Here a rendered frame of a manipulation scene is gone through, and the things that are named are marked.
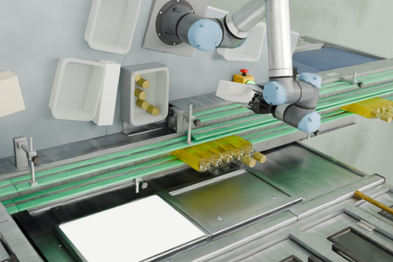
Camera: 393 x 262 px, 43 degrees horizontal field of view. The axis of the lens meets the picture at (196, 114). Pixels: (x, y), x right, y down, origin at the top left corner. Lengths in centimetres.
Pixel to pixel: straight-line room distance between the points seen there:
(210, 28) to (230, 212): 69
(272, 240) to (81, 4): 107
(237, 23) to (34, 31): 73
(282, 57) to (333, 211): 74
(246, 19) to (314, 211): 79
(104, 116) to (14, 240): 88
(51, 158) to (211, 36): 73
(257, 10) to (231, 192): 72
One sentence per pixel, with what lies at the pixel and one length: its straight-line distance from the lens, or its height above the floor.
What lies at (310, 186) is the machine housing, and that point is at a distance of 225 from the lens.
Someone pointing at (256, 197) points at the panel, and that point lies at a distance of 203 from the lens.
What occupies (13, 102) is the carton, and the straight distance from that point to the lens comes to 176.
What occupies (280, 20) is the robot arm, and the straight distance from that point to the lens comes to 160.
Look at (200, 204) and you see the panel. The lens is 194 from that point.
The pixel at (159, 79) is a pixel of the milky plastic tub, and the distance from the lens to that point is 204.
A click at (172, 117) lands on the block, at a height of 85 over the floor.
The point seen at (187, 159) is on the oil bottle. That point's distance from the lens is 200.
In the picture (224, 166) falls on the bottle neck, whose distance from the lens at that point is 193.
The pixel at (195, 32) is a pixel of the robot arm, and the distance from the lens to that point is 185.
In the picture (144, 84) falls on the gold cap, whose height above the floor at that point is 81.
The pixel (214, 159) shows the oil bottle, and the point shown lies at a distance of 196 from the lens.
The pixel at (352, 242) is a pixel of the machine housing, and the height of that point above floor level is 158.
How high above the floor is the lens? 241
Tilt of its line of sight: 47 degrees down
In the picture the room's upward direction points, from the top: 118 degrees clockwise
